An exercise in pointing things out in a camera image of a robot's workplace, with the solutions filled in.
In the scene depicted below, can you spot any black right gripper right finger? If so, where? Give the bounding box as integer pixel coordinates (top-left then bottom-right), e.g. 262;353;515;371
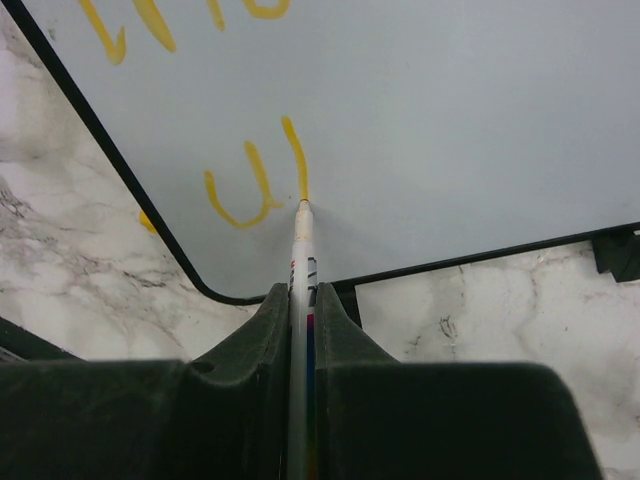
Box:
315;284;602;479

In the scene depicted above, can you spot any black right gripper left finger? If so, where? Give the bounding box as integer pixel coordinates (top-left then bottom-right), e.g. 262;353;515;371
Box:
1;283;289;479

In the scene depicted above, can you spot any white whiteboard with black frame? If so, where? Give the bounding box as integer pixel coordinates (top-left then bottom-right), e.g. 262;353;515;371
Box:
5;1;639;305

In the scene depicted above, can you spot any white whiteboard marker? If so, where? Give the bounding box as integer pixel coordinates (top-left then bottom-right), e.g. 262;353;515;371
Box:
286;199;317;479

